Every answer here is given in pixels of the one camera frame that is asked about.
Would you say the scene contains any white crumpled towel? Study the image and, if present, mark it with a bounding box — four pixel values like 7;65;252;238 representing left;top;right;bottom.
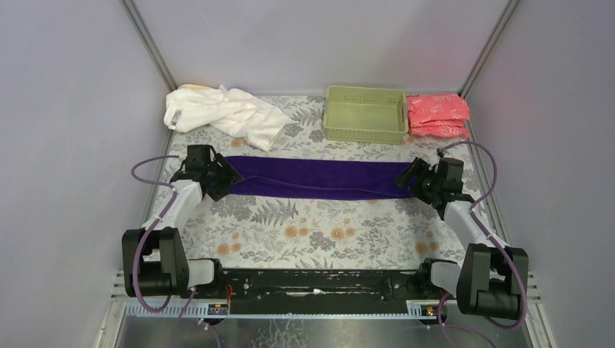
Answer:
163;84;296;152

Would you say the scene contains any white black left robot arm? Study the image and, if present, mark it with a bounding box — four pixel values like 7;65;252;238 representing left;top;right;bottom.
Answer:
122;145;243;297

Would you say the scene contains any purple microfibre towel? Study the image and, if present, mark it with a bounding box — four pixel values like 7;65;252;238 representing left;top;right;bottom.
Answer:
226;156;413;201

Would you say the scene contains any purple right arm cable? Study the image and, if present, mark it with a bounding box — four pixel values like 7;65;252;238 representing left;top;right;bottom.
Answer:
429;140;527;348

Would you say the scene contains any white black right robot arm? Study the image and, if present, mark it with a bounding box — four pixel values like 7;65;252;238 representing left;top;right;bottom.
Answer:
395;157;529;327

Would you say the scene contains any pink patterned plastic package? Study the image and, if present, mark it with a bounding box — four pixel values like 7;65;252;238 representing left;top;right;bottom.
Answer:
407;93;471;138

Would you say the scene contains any green perforated plastic basket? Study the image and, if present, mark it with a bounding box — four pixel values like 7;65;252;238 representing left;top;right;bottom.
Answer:
323;86;409;145

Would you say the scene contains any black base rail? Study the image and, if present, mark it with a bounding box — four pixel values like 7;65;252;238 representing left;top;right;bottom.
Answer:
195;268;442;317

